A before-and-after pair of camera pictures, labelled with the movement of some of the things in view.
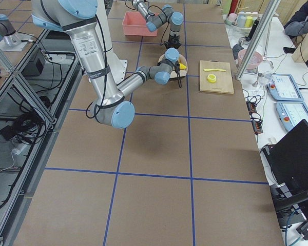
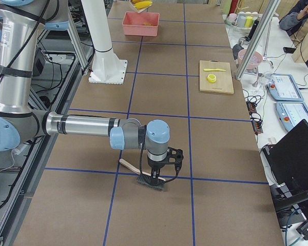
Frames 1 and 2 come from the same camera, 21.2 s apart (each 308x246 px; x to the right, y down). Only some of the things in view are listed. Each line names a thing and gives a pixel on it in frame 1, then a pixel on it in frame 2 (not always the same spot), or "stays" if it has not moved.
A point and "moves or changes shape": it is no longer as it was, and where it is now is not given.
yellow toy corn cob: [181, 66] moves or changes shape
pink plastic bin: [134, 23] stays
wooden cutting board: [223, 83] stays
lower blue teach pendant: [290, 114] stays
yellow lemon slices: [211, 78] stays
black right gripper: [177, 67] to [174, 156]
